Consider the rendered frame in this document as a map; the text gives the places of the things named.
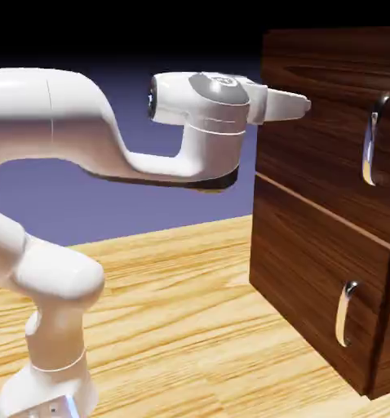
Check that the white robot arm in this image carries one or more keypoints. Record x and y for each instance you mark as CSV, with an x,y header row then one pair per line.
x,y
84,137

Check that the dark wood cabinet door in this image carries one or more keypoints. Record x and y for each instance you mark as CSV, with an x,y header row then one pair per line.
x,y
312,267
315,140

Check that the dark wood cabinet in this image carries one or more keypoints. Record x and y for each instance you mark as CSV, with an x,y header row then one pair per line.
x,y
312,196

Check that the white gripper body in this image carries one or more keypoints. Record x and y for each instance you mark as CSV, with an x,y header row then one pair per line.
x,y
284,105

